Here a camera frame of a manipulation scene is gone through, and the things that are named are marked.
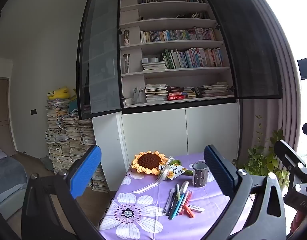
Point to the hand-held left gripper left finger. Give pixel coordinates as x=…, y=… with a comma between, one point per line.
x=86, y=172

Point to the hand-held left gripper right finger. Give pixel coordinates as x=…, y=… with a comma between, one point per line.
x=218, y=172

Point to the white dotted pen holder cup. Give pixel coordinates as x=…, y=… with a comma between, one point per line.
x=199, y=177

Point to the white purple correction tape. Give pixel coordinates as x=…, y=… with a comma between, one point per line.
x=184, y=186

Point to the red gel pen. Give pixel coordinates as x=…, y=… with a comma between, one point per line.
x=189, y=196

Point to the white eraser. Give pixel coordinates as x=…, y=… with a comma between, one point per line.
x=196, y=208

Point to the orange checkered pen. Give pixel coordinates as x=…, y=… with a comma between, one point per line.
x=184, y=202

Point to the short orange pen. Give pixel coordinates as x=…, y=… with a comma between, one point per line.
x=188, y=209

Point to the teal blue pen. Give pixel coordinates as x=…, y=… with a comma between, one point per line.
x=177, y=206

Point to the person's right forearm pink sleeve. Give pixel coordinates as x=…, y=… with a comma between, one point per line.
x=298, y=218

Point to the green leafy plant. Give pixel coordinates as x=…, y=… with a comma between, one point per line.
x=261, y=160

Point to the white sunflower print card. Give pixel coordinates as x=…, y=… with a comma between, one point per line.
x=177, y=171

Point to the floor stacks of paper booklets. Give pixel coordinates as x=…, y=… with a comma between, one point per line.
x=66, y=135

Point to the mauve curtain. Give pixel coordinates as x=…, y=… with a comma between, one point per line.
x=281, y=80

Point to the purple floral tablecloth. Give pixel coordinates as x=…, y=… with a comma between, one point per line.
x=133, y=205

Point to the translucent white ribbon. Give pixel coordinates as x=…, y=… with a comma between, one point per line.
x=161, y=177

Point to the black screen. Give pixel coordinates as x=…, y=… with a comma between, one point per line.
x=306, y=67

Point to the crochet sunflower with green stem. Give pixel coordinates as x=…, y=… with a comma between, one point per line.
x=148, y=161

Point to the grey bed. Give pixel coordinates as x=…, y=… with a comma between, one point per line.
x=7, y=175

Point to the wide stack of paper booklets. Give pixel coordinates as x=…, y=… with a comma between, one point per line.
x=214, y=90

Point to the short stack of mixed books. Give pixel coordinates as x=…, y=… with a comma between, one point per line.
x=189, y=93

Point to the yellow plush toy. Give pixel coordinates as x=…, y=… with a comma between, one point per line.
x=58, y=92

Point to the red book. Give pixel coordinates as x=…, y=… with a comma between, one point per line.
x=177, y=97

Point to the clear pen cup on shelf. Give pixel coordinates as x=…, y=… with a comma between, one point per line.
x=139, y=97

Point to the brown door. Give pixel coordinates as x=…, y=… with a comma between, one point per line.
x=1, y=117

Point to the dark glass cabinet door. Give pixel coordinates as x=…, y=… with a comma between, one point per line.
x=101, y=55
x=248, y=42

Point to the tall glass jar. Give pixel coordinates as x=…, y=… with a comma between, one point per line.
x=126, y=63

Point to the row of green and pink books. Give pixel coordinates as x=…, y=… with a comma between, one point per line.
x=193, y=58

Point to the stack of white books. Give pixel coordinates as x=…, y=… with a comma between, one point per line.
x=153, y=66

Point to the brown bottle in mug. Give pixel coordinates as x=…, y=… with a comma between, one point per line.
x=126, y=38

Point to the long row of colourful books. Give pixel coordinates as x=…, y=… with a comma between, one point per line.
x=178, y=35

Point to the leaning row of dark books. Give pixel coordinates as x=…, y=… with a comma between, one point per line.
x=196, y=15

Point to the small row of dark books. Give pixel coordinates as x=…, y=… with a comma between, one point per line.
x=149, y=0

